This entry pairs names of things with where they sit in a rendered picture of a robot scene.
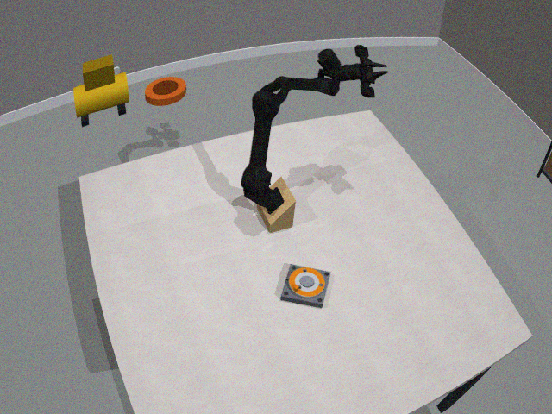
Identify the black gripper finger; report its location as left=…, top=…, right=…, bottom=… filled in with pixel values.
left=367, top=71, right=388, bottom=84
left=364, top=57, right=387, bottom=67

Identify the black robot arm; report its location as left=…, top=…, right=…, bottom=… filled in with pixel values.
left=241, top=48, right=347, bottom=214

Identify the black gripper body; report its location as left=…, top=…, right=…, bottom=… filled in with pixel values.
left=342, top=45, right=375, bottom=97

